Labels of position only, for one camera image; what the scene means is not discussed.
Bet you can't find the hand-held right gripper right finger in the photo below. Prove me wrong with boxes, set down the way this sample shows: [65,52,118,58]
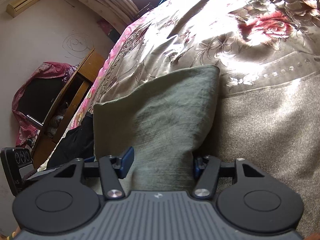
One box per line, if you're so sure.
[192,155,267,201]

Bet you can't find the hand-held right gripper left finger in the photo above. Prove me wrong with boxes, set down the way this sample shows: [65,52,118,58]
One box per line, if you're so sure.
[54,147,135,201]

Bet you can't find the wall air conditioner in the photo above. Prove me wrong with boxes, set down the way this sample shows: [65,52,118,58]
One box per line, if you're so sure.
[6,0,51,18]

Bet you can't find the wooden desk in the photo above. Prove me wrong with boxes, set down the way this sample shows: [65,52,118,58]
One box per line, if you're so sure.
[32,47,106,168]

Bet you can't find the red bag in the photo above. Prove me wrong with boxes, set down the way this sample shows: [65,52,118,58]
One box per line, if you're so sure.
[97,19,118,35]

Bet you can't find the metal tube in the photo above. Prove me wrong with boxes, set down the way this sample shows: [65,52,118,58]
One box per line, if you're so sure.
[26,114,43,127]

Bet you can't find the beige curtain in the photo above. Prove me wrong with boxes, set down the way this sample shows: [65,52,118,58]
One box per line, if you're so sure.
[47,0,140,30]

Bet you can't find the person's dark clothing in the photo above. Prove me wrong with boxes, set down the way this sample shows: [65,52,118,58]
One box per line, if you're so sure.
[47,112,95,168]

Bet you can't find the black television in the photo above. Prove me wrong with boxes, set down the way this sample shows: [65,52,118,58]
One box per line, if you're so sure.
[17,77,63,121]

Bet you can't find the floral satin bedspread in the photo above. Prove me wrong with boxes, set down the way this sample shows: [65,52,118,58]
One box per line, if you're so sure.
[47,0,320,240]

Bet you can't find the green pants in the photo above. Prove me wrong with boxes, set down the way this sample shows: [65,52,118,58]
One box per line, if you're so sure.
[93,65,221,196]

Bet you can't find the pink cloth covered television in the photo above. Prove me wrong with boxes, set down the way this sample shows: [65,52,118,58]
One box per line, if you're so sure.
[11,61,77,148]

